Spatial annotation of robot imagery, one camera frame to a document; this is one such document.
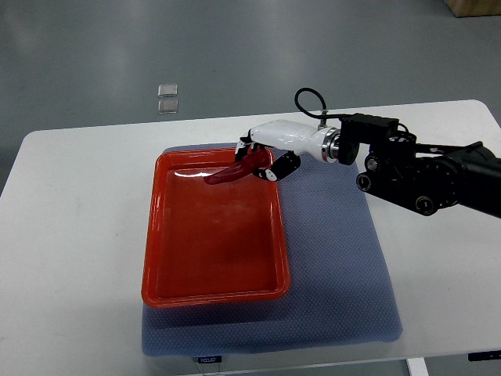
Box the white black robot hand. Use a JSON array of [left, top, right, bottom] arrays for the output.
[[235, 120, 341, 182]]

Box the red pepper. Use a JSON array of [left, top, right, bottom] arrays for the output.
[[204, 149, 270, 185]]

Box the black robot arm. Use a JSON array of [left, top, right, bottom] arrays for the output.
[[337, 114, 500, 217]]

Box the red plastic tray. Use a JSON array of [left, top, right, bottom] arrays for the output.
[[142, 146, 290, 309]]

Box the lower metal floor plate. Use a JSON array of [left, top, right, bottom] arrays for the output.
[[157, 99, 178, 114]]

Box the metal floor plate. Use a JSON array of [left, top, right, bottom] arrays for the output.
[[157, 83, 178, 98], [157, 99, 178, 114]]

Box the upper metal floor plate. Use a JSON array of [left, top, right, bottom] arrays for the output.
[[157, 83, 178, 98]]

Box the blue-grey textured mat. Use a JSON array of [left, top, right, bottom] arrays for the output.
[[142, 156, 402, 357]]

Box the cardboard box corner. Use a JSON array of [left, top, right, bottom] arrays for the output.
[[445, 0, 501, 18]]

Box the black table control label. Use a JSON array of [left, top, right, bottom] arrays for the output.
[[196, 356, 222, 364]]

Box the white table leg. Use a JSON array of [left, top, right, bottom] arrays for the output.
[[405, 357, 429, 376]]

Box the black cable loop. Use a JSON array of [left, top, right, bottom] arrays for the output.
[[294, 87, 349, 130]]

